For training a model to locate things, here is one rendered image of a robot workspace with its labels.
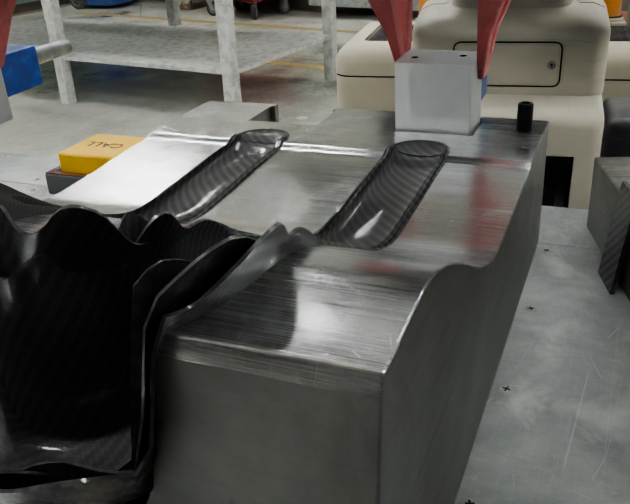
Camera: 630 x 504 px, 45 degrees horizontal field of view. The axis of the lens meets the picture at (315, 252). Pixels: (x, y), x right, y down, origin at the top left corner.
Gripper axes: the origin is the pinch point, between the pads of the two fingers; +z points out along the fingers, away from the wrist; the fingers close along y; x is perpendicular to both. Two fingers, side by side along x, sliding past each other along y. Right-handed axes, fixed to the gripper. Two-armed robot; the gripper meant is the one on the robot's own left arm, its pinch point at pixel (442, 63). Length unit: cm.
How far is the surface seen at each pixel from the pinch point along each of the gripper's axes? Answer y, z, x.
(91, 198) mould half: -16.5, 4.2, -17.4
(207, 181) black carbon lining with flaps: -11.5, 4.5, -12.6
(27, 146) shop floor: -242, 96, 213
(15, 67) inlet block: -27.0, -1.3, -9.9
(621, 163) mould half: 11.8, 7.6, 4.0
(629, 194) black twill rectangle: 12.5, 6.6, -3.9
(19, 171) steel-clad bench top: -42.7, 12.7, 3.9
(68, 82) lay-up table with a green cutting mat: -270, 85, 282
